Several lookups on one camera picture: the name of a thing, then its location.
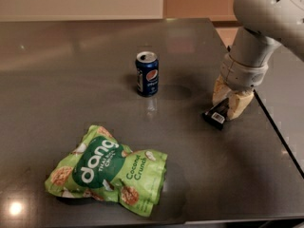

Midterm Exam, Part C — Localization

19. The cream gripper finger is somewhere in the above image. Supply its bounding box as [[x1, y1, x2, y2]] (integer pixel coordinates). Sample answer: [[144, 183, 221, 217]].
[[227, 91, 254, 121], [212, 76, 231, 105]]

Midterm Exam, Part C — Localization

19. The black RXBAR chocolate bar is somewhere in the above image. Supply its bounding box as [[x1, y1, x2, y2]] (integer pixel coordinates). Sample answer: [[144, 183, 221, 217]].
[[201, 98, 229, 130]]

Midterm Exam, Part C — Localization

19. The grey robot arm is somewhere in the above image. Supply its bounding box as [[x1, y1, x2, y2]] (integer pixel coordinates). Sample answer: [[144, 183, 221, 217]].
[[212, 0, 304, 120]]

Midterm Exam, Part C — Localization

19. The grey side table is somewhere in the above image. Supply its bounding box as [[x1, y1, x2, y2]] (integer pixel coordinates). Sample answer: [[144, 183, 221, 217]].
[[226, 45, 304, 179]]

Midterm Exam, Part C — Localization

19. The blue Pepsi soda can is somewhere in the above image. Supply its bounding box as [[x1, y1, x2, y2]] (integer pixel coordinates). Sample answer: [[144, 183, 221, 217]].
[[135, 51, 159, 97]]

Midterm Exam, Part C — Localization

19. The green Dang chips bag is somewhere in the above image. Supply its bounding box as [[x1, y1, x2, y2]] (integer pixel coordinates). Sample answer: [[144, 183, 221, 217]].
[[45, 125, 167, 217]]

